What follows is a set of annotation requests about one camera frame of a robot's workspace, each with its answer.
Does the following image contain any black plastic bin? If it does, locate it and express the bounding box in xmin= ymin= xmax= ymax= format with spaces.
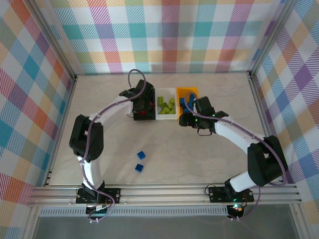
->
xmin=133 ymin=87 xmax=157 ymax=121

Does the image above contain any white plastic bin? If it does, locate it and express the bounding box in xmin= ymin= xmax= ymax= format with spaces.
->
xmin=154 ymin=87 xmax=179 ymax=121

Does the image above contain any orange plastic bin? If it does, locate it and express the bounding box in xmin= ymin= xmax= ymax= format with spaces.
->
xmin=175 ymin=86 xmax=200 ymax=120

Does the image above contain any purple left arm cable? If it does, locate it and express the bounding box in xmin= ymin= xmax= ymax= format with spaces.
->
xmin=79 ymin=69 xmax=148 ymax=224

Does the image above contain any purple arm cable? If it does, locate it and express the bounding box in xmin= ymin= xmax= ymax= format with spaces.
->
xmin=79 ymin=69 xmax=148 ymax=224
xmin=183 ymin=92 xmax=290 ymax=221

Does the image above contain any aluminium side rail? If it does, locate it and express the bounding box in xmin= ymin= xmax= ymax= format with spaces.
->
xmin=43 ymin=74 xmax=78 ymax=187
xmin=248 ymin=71 xmax=286 ymax=186

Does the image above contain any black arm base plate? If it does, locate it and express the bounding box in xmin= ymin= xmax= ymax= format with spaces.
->
xmin=75 ymin=188 xmax=122 ymax=205
xmin=207 ymin=186 xmax=255 ymax=203

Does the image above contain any long aluminium mounting rail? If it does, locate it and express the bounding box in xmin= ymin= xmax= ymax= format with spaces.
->
xmin=27 ymin=183 xmax=304 ymax=207

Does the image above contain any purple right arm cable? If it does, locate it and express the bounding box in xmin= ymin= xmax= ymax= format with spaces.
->
xmin=183 ymin=92 xmax=290 ymax=221

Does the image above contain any grey slotted cable duct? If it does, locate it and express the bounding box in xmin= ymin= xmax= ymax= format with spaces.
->
xmin=39 ymin=208 xmax=230 ymax=218

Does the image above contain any aluminium frame post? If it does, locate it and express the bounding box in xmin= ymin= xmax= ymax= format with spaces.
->
xmin=248 ymin=0 xmax=301 ymax=78
xmin=26 ymin=0 xmax=78 ymax=82

